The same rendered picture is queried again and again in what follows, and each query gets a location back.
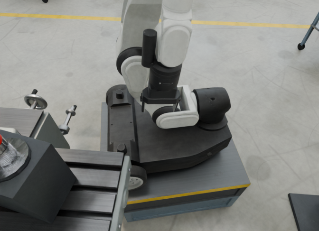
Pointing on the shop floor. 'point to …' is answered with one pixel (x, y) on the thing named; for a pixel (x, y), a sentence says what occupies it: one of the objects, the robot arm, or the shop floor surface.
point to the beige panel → (305, 211)
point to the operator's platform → (185, 184)
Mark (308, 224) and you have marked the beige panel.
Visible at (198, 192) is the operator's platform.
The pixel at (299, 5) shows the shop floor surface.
